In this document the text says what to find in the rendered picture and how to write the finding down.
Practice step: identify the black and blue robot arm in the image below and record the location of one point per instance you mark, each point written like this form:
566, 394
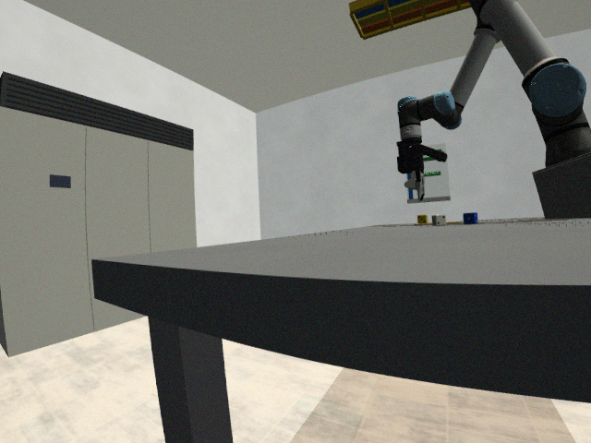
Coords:
556, 88

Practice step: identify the blue die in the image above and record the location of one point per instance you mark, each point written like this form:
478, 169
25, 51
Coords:
470, 218

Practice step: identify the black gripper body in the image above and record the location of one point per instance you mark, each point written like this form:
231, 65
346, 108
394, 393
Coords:
406, 163

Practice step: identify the white die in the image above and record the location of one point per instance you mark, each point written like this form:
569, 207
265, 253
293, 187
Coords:
438, 219

